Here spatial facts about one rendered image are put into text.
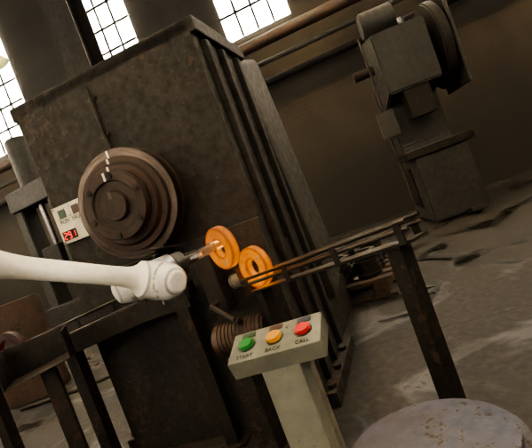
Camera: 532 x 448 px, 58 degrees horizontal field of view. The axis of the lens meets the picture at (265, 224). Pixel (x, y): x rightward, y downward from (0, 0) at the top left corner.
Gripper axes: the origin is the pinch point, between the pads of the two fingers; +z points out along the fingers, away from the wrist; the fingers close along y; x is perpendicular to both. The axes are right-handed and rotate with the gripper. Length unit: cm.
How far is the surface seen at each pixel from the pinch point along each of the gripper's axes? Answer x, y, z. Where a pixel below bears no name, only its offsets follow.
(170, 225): 12.7, -33.0, 2.0
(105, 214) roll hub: 27, -45, -17
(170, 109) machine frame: 59, -32, 23
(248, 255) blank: -8.4, 0.5, 8.8
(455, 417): -39, 91, -25
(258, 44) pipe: 214, -374, 428
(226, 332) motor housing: -32.2, -13.1, -4.6
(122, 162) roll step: 44, -40, -4
